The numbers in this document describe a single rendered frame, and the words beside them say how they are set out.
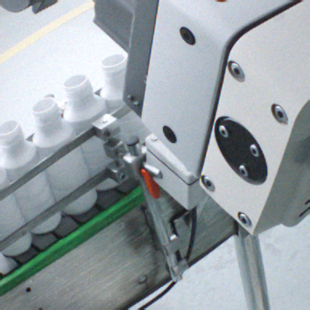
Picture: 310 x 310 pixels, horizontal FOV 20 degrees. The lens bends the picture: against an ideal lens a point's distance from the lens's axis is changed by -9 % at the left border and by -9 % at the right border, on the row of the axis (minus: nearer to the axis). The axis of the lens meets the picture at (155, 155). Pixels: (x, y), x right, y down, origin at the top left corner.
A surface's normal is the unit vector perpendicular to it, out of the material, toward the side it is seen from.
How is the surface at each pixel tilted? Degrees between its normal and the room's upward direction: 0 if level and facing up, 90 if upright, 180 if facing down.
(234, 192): 91
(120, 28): 90
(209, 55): 90
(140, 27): 90
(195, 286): 0
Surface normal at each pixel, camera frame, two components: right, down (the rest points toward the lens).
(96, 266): 0.61, 0.32
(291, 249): -0.25, -0.80
